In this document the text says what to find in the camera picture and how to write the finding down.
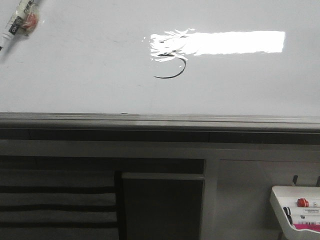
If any white glossy whiteboard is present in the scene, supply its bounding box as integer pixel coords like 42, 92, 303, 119
0, 0, 320, 117

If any pink whiteboard eraser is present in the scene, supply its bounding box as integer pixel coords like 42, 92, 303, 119
293, 224, 320, 232

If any grey whiteboard bottom rail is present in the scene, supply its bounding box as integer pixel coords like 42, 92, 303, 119
0, 112, 320, 145

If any black tray hook left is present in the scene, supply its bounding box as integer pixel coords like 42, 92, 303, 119
292, 175, 299, 186

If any white plastic marker tray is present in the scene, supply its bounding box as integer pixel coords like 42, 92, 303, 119
270, 185, 320, 240

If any dark grey panel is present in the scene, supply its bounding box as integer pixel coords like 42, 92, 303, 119
122, 172, 205, 240

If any black capped white marker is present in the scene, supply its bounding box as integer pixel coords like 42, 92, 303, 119
282, 206, 320, 225

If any red capped marker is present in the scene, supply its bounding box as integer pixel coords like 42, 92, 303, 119
296, 198, 320, 208

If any white black whiteboard marker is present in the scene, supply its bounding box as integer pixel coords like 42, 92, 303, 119
0, 0, 42, 51

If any black striped grey cloth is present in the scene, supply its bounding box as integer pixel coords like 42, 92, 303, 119
0, 170, 119, 240

